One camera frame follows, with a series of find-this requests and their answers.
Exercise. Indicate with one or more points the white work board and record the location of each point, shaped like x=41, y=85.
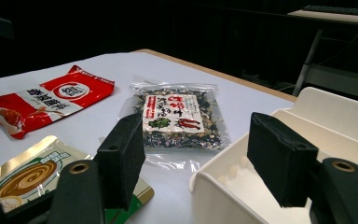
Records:
x=105, y=68

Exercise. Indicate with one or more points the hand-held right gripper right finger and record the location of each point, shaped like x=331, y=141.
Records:
x=279, y=158

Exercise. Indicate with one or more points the red seasoning packet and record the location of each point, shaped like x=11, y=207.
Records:
x=74, y=90

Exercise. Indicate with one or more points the clear bag of dried vegetables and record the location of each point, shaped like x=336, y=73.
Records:
x=174, y=112

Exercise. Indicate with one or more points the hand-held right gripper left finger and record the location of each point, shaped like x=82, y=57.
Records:
x=121, y=161

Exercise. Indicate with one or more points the white metal desk frame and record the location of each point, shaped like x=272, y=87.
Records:
x=338, y=77

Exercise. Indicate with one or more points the black keyboard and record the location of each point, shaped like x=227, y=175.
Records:
x=338, y=10

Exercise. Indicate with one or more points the gold and green packet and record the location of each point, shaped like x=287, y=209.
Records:
x=28, y=177

